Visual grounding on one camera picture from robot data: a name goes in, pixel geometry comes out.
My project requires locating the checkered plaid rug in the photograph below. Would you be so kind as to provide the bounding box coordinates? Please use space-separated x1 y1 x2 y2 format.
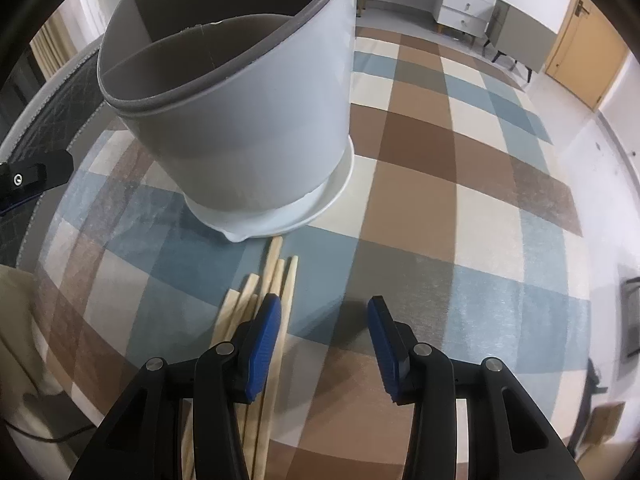
34 28 590 479

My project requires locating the wooden door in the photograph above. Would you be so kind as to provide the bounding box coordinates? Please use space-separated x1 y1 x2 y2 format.
546 0 629 110

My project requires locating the beige curtain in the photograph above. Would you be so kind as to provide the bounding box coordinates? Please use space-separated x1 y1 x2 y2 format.
29 11 77 80

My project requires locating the white utensil holder cup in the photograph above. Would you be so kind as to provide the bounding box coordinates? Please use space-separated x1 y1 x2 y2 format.
98 0 356 242

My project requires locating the grey nightstand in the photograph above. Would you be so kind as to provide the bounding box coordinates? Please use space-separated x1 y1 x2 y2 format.
483 0 558 81

